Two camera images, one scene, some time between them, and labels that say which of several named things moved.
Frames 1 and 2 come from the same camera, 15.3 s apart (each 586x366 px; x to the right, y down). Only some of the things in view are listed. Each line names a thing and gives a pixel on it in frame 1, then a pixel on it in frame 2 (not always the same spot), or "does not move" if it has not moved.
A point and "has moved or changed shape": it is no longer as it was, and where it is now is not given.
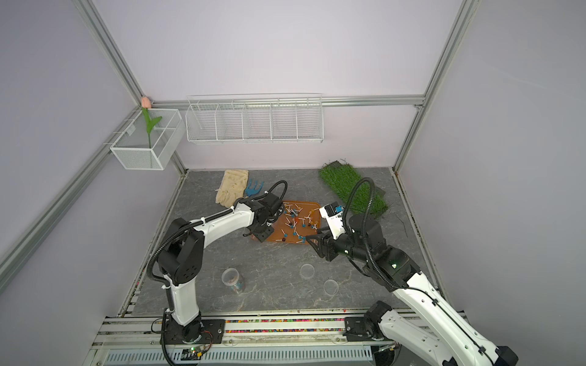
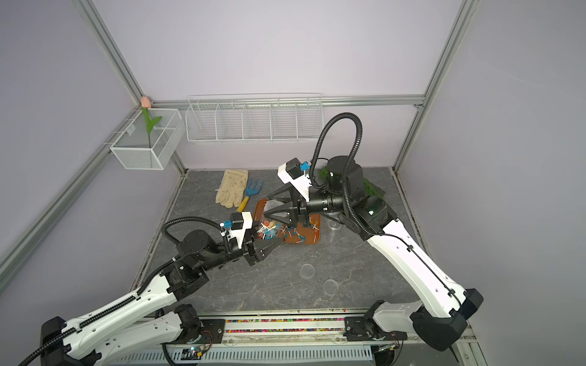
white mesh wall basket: x=132 y=147 does not move
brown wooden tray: x=297 y=221 does not move
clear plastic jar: x=231 y=277 has moved or changed shape
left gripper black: x=262 y=236 → x=254 y=248
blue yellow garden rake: x=252 y=191 does not move
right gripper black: x=326 y=242 → x=286 y=210
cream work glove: x=232 y=187 does not move
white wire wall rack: x=259 y=118 does not move
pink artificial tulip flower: x=146 y=104 does not move
